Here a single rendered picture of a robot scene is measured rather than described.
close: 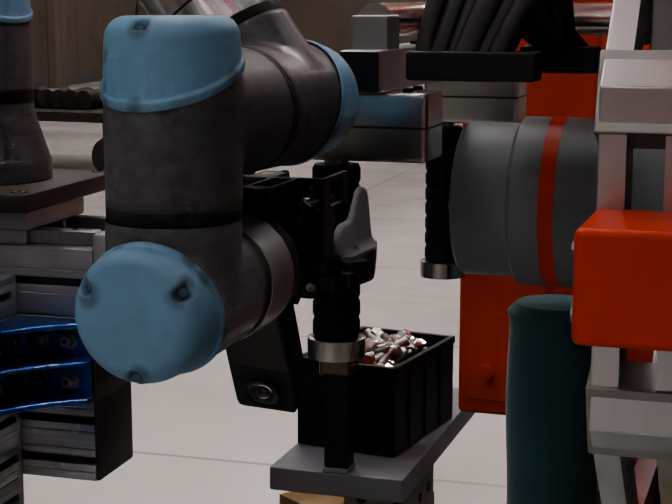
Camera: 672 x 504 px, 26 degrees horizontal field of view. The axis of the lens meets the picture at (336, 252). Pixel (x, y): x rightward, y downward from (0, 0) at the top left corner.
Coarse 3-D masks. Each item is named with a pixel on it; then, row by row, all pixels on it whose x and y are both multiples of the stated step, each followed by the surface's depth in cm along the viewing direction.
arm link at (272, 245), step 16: (256, 224) 87; (256, 240) 85; (272, 240) 86; (272, 256) 85; (288, 256) 88; (272, 272) 85; (288, 272) 87; (272, 288) 85; (288, 288) 87; (272, 304) 85; (272, 320) 89
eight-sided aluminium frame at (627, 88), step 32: (640, 0) 95; (608, 32) 94; (640, 32) 95; (608, 64) 92; (640, 64) 91; (608, 96) 91; (640, 96) 90; (608, 128) 91; (640, 128) 91; (608, 160) 92; (608, 192) 92; (608, 352) 94; (608, 384) 94; (640, 384) 94; (608, 416) 94; (640, 416) 94; (608, 448) 96; (640, 448) 95; (608, 480) 100; (640, 480) 121
